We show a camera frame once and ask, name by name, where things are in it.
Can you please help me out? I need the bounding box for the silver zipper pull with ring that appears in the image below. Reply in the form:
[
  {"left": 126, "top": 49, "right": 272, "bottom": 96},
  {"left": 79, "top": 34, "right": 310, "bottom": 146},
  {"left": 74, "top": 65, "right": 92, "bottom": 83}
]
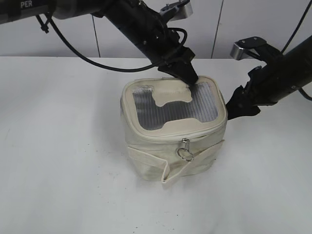
[{"left": 176, "top": 138, "right": 195, "bottom": 162}]

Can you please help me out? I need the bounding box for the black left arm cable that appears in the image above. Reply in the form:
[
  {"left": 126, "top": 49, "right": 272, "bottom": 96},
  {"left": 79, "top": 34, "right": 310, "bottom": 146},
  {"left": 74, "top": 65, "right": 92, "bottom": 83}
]
[{"left": 35, "top": 13, "right": 188, "bottom": 73}]

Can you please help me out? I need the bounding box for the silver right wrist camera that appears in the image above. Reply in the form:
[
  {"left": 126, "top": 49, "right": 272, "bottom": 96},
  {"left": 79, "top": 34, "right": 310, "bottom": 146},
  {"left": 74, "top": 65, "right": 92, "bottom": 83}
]
[{"left": 230, "top": 36, "right": 267, "bottom": 61}]

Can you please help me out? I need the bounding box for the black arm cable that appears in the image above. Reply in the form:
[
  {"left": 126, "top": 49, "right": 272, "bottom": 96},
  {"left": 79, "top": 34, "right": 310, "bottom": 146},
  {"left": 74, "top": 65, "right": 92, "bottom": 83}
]
[
  {"left": 280, "top": 0, "right": 312, "bottom": 100},
  {"left": 35, "top": 13, "right": 188, "bottom": 73}
]

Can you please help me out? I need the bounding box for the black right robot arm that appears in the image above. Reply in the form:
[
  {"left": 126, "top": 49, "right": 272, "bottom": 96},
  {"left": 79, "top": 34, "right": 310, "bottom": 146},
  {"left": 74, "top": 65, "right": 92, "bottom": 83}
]
[{"left": 226, "top": 37, "right": 312, "bottom": 120}]

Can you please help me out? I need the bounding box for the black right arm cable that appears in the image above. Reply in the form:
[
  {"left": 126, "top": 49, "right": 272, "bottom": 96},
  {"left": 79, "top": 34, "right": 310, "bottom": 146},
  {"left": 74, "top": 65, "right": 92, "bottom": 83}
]
[{"left": 280, "top": 0, "right": 312, "bottom": 100}]

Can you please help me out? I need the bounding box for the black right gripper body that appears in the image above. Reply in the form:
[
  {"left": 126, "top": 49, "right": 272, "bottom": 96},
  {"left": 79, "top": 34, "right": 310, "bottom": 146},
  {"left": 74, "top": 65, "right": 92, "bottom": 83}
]
[{"left": 238, "top": 65, "right": 275, "bottom": 107}]

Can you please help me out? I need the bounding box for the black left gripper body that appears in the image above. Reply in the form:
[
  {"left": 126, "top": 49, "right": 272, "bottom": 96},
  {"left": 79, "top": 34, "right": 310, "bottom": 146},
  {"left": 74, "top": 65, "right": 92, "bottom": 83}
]
[{"left": 143, "top": 36, "right": 195, "bottom": 67}]

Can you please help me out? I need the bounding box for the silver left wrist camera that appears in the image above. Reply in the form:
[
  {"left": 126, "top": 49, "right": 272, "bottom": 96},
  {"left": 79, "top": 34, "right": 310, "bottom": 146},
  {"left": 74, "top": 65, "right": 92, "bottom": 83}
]
[{"left": 159, "top": 0, "right": 193, "bottom": 22}]

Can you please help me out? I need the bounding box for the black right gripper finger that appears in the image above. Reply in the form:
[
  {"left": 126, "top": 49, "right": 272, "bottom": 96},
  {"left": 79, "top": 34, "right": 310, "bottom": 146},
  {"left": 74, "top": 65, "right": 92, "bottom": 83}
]
[
  {"left": 226, "top": 86, "right": 246, "bottom": 120},
  {"left": 229, "top": 105, "right": 260, "bottom": 120}
]

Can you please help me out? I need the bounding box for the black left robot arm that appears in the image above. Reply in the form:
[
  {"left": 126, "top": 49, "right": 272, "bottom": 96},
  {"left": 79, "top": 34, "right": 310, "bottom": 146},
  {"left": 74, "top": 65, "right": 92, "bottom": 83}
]
[{"left": 0, "top": 0, "right": 198, "bottom": 86}]

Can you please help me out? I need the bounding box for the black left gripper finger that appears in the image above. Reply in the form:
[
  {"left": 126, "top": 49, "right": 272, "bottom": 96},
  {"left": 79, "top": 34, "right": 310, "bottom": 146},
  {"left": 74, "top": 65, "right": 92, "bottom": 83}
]
[
  {"left": 170, "top": 61, "right": 198, "bottom": 85},
  {"left": 157, "top": 63, "right": 180, "bottom": 78}
]

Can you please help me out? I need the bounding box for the cream white zipper bag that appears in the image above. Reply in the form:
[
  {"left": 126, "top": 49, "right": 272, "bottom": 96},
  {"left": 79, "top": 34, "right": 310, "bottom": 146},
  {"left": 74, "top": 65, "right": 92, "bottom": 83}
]
[{"left": 120, "top": 76, "right": 228, "bottom": 187}]

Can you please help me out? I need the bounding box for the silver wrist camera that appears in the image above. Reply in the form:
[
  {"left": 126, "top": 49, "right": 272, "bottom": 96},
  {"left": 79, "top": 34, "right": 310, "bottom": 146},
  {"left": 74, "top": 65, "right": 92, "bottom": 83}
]
[
  {"left": 230, "top": 36, "right": 267, "bottom": 61},
  {"left": 159, "top": 0, "right": 193, "bottom": 22}
]

